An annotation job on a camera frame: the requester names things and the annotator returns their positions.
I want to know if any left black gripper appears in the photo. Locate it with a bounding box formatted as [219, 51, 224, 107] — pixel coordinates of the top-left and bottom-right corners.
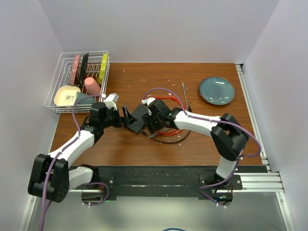
[101, 105, 137, 128]

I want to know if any black network switch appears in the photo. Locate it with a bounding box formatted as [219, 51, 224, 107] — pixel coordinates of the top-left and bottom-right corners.
[129, 104, 148, 135]

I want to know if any black ethernet cable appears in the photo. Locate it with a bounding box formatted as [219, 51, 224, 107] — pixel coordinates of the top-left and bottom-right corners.
[140, 104, 193, 144]

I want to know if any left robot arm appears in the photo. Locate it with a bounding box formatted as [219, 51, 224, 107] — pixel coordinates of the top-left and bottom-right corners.
[28, 103, 137, 203]

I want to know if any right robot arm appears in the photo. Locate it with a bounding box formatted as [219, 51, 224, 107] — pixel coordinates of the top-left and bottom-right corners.
[141, 97, 249, 189]

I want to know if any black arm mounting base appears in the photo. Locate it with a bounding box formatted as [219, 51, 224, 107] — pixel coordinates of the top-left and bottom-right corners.
[61, 165, 269, 201]

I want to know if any dark teal cup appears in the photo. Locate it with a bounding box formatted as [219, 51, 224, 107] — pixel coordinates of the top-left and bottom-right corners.
[74, 92, 96, 105]

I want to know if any pink cup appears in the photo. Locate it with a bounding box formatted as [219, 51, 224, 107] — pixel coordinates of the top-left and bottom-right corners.
[84, 77, 101, 95]

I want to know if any teal ceramic plate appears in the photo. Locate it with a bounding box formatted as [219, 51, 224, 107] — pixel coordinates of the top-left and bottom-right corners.
[199, 77, 235, 106]

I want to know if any yellow-green plate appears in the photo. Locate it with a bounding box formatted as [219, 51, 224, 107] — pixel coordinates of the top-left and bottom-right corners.
[98, 53, 109, 84]

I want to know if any cream square bowl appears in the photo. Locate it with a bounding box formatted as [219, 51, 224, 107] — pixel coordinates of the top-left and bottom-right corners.
[53, 85, 81, 106]

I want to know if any black plate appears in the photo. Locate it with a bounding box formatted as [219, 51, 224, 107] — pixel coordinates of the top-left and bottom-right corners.
[78, 53, 89, 85]

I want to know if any pink plate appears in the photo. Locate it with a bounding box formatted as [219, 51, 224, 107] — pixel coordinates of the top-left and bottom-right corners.
[69, 54, 81, 86]

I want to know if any red ethernet cable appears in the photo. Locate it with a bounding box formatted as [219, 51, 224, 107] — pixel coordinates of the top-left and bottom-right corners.
[151, 95, 189, 137]

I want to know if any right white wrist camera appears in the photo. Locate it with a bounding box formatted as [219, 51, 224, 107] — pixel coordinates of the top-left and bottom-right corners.
[141, 97, 156, 106]

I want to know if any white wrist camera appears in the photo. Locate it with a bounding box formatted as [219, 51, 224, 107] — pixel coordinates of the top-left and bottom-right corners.
[141, 97, 156, 106]
[103, 93, 119, 111]

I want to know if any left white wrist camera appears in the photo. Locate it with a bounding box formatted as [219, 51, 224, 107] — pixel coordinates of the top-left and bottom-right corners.
[103, 93, 119, 111]

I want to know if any grey ethernet cable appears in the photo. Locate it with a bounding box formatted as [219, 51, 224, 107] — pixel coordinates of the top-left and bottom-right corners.
[147, 82, 191, 139]

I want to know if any white wire dish rack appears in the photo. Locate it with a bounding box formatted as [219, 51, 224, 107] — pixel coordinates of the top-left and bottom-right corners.
[44, 51, 110, 113]

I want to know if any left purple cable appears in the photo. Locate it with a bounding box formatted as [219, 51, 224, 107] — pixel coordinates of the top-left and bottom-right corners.
[38, 94, 110, 231]

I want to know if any purple cable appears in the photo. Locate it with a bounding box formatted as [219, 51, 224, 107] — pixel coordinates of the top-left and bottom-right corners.
[38, 94, 110, 231]
[142, 87, 262, 205]

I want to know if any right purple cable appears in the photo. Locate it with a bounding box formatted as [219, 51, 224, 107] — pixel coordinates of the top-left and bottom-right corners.
[142, 87, 262, 205]

